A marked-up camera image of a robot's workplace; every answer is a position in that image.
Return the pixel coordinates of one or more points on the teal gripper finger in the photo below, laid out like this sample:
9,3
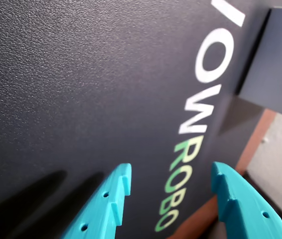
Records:
101,214
250,219

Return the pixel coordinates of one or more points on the white cardboard box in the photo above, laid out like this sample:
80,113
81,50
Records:
275,62

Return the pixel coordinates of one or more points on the black mat with WOWROBO print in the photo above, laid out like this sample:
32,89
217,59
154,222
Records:
81,74

